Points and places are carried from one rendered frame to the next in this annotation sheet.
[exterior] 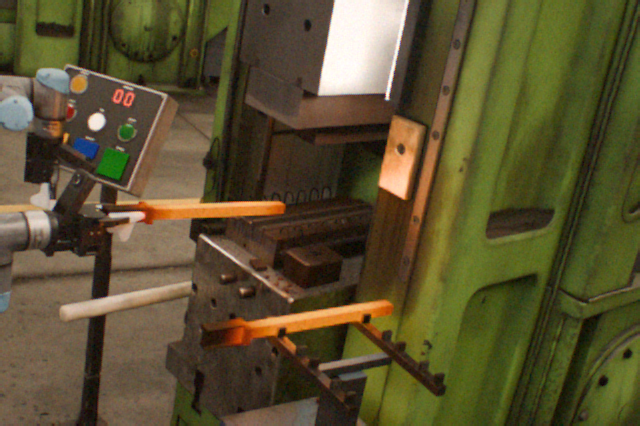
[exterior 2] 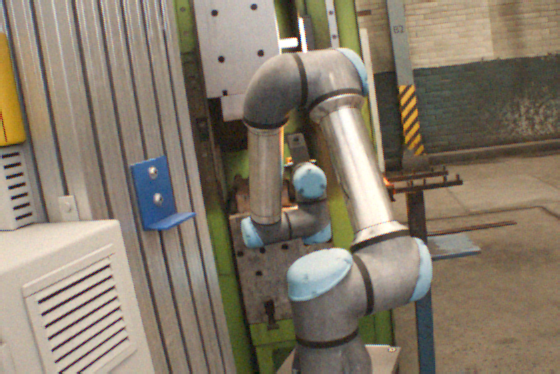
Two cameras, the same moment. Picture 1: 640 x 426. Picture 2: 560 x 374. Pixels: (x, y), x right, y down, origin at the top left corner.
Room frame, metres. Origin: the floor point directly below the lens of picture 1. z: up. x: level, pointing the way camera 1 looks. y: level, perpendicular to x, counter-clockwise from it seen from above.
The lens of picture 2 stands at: (0.68, 1.56, 1.34)
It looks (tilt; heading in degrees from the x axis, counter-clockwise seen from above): 10 degrees down; 312
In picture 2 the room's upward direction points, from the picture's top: 8 degrees counter-clockwise
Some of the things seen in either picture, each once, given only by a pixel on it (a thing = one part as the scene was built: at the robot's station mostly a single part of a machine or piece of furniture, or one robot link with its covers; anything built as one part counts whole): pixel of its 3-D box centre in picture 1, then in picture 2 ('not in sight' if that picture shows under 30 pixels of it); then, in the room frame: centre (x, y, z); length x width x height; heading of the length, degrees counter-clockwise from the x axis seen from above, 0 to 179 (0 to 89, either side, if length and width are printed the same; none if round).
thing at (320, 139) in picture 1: (351, 125); not in sight; (2.24, -0.05, 1.24); 0.30 x 0.07 x 0.06; 134
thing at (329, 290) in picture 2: not in sight; (325, 291); (1.23, 0.88, 0.98); 0.13 x 0.12 x 0.14; 58
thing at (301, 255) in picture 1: (313, 266); not in sight; (1.99, -0.02, 0.95); 0.12 x 0.08 x 0.06; 134
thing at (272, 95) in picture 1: (338, 94); (248, 104); (2.23, 0.00, 1.32); 0.42 x 0.20 x 0.10; 134
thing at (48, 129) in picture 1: (49, 126); not in sight; (2.04, 0.66, 1.15); 0.08 x 0.08 x 0.05
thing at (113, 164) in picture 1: (114, 164); not in sight; (2.27, 0.55, 1.01); 0.07 x 0.05 x 0.07; 69
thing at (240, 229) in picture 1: (313, 225); (261, 188); (2.23, 0.00, 0.96); 0.42 x 0.20 x 0.09; 134
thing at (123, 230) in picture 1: (125, 227); not in sight; (1.66, 0.37, 1.10); 0.09 x 0.03 x 0.06; 132
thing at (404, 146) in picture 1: (401, 157); not in sight; (1.95, -0.16, 1.27); 0.09 x 0.02 x 0.17; 44
